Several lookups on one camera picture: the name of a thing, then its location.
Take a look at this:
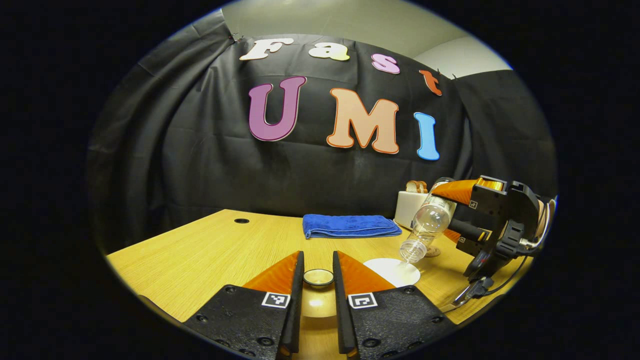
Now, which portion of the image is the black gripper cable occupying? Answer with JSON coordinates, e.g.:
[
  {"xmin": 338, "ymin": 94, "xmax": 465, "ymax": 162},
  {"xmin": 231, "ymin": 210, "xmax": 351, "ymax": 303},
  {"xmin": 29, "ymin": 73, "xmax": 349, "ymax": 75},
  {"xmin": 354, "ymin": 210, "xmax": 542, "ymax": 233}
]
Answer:
[{"xmin": 440, "ymin": 255, "xmax": 531, "ymax": 313}]

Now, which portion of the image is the black backdrop cloth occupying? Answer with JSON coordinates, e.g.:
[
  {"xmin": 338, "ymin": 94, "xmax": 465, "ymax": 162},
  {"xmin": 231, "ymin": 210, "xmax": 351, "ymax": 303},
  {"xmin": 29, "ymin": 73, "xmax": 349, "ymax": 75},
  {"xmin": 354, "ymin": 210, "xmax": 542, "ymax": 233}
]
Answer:
[{"xmin": 87, "ymin": 10, "xmax": 558, "ymax": 251}]

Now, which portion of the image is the white toaster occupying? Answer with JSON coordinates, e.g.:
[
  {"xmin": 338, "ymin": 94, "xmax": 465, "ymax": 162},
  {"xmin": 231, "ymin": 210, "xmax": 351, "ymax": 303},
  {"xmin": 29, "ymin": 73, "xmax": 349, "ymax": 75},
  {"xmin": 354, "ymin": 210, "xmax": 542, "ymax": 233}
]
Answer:
[{"xmin": 394, "ymin": 190, "xmax": 431, "ymax": 231}]

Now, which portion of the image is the folded blue towel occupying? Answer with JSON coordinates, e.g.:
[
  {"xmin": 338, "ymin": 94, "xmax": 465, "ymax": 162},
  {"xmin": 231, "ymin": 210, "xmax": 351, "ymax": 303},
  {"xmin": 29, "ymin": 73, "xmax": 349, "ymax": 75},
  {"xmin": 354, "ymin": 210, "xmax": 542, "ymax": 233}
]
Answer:
[{"xmin": 302, "ymin": 214, "xmax": 403, "ymax": 240}]

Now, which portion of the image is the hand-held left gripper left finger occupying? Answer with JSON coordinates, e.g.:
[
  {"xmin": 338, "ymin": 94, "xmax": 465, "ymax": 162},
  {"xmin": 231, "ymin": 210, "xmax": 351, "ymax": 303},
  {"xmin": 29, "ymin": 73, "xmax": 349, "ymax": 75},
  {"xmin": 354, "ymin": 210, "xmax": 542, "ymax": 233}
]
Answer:
[{"xmin": 182, "ymin": 250, "xmax": 305, "ymax": 360}]

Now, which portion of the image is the clear water bottle yellow label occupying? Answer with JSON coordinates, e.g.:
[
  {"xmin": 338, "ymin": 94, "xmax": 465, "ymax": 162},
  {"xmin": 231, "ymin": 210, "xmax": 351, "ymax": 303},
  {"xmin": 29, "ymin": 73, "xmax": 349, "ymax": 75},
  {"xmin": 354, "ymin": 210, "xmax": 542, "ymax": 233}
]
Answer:
[{"xmin": 399, "ymin": 177, "xmax": 457, "ymax": 264}]

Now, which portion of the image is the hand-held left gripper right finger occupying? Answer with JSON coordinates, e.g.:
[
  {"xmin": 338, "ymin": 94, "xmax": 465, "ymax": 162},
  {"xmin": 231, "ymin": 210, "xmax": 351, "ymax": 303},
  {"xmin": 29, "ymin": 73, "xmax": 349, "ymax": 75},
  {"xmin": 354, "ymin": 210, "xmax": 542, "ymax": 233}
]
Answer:
[{"xmin": 332, "ymin": 250, "xmax": 457, "ymax": 360}]

